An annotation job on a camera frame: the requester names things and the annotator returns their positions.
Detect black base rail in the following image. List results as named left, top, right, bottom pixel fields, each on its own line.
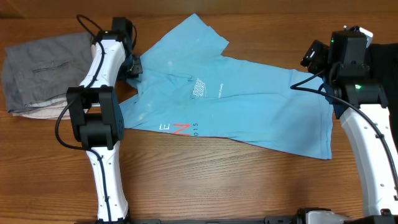
left=74, top=214, right=312, bottom=224

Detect light blue printed t-shirt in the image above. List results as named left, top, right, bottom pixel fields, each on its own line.
left=120, top=15, right=333, bottom=159

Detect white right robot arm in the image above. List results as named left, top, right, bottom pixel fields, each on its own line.
left=292, top=26, right=397, bottom=223

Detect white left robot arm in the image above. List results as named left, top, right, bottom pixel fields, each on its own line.
left=66, top=17, right=142, bottom=223

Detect black garment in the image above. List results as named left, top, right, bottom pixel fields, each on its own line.
left=368, top=44, right=397, bottom=147

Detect folded beige garment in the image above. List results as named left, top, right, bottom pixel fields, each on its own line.
left=12, top=44, right=97, bottom=120

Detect folded grey trousers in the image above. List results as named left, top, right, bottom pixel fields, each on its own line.
left=1, top=32, right=93, bottom=113

